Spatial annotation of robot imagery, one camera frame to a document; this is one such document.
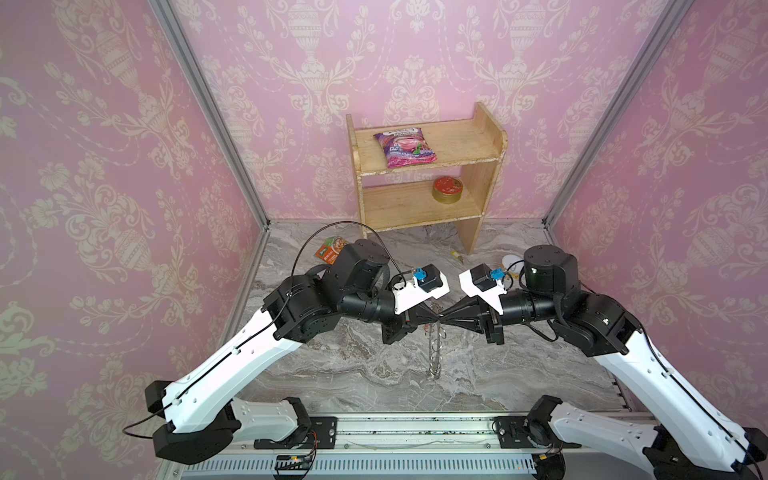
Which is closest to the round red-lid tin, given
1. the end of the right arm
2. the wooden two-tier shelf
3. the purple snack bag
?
the wooden two-tier shelf

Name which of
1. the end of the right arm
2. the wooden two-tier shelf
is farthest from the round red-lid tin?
the end of the right arm

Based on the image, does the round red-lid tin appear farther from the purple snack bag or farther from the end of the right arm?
the end of the right arm

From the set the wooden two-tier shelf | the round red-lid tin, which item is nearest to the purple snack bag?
the wooden two-tier shelf

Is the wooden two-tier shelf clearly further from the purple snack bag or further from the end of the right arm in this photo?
the end of the right arm

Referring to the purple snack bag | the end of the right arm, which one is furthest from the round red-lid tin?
the end of the right arm

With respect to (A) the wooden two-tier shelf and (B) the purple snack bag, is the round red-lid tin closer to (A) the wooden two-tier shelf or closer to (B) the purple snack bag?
(A) the wooden two-tier shelf

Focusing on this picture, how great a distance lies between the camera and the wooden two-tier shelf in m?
0.76

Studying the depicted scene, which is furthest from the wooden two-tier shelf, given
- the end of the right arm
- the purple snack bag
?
the end of the right arm

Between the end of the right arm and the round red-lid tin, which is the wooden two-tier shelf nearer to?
the round red-lid tin

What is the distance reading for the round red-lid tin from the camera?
98 centimetres
